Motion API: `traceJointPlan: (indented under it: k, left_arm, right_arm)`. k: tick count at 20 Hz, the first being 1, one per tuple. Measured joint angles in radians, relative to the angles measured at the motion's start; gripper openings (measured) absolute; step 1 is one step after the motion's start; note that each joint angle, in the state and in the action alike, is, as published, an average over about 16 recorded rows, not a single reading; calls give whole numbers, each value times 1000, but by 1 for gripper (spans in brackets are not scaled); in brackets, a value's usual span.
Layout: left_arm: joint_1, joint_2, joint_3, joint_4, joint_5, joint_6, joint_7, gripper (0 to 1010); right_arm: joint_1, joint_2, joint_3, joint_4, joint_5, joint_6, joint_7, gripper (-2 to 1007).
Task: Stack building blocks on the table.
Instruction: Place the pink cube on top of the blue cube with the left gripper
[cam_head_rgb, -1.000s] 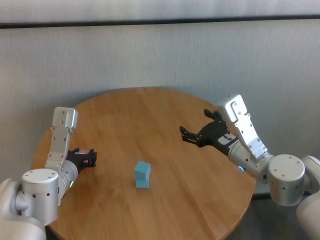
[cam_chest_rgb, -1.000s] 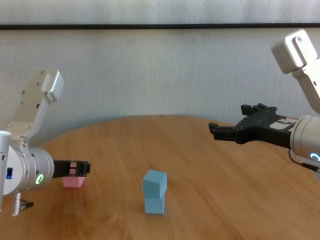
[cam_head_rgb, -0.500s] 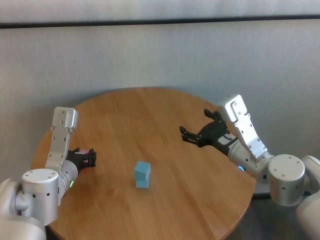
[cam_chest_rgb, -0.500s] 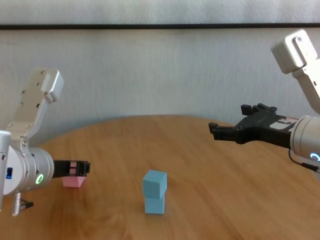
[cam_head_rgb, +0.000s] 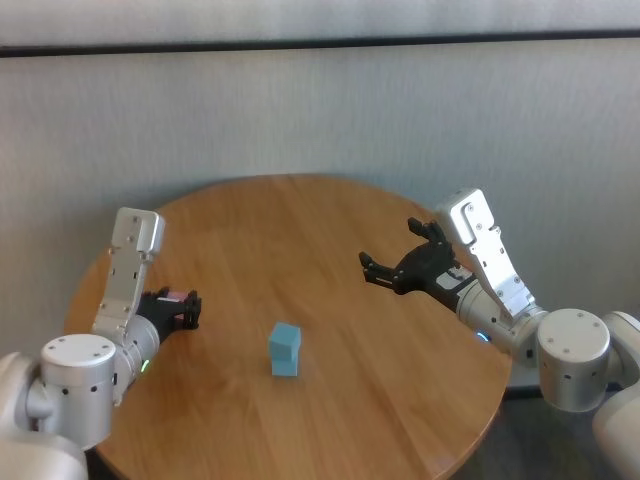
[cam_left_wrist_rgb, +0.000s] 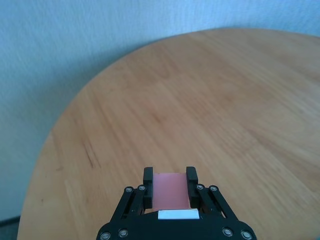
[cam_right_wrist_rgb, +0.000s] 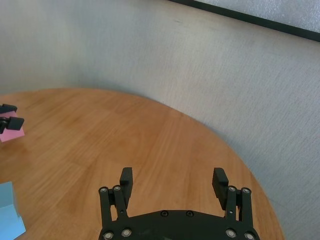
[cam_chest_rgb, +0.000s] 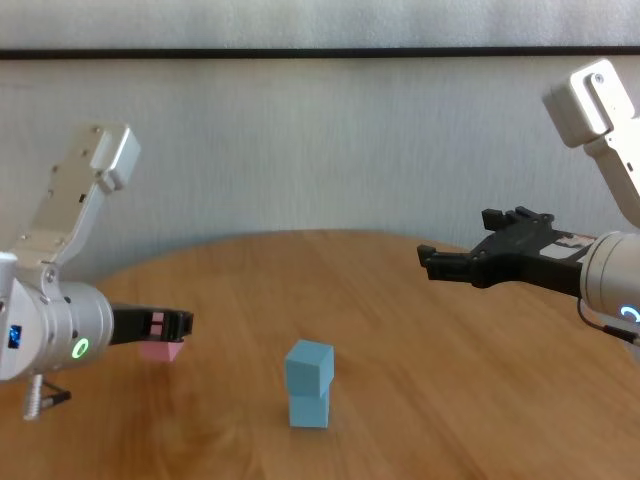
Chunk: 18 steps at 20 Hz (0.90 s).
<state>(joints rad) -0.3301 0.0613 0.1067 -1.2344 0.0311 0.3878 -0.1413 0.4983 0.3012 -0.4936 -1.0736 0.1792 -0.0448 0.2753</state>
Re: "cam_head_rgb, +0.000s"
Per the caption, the light blue foam cube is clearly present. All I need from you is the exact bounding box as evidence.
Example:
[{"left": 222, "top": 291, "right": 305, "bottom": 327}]
[
  {"left": 268, "top": 322, "right": 303, "bottom": 362},
  {"left": 271, "top": 344, "right": 303, "bottom": 377}
]

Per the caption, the pink foam cube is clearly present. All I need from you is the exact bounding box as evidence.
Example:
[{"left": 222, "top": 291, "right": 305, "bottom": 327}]
[{"left": 158, "top": 289, "right": 190, "bottom": 321}]

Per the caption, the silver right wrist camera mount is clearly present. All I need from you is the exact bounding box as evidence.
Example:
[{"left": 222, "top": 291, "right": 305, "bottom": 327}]
[{"left": 433, "top": 188, "right": 547, "bottom": 326}]

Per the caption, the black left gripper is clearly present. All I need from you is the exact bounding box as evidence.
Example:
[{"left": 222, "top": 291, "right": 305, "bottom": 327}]
[{"left": 136, "top": 287, "right": 203, "bottom": 345}]

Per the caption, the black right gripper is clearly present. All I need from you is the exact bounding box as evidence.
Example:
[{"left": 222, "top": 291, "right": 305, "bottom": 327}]
[{"left": 358, "top": 217, "right": 475, "bottom": 310}]

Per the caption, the black wall rail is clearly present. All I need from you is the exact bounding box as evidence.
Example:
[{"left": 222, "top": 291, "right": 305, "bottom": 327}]
[{"left": 0, "top": 29, "right": 640, "bottom": 57}]

